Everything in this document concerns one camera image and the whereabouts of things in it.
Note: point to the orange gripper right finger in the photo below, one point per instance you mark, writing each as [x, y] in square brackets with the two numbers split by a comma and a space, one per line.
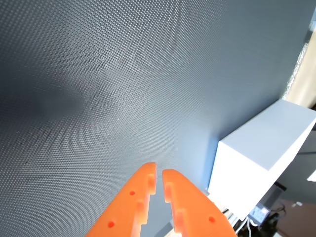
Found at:
[195, 212]

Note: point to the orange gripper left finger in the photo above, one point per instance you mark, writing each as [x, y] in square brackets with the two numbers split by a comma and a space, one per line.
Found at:
[123, 209]

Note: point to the white open box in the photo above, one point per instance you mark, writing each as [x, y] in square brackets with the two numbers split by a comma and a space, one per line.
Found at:
[247, 172]

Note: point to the small electronic display device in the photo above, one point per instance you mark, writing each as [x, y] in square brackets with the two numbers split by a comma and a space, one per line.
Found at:
[259, 214]

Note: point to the dark grey textured mat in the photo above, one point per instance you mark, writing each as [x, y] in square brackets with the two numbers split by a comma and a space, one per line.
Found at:
[98, 74]

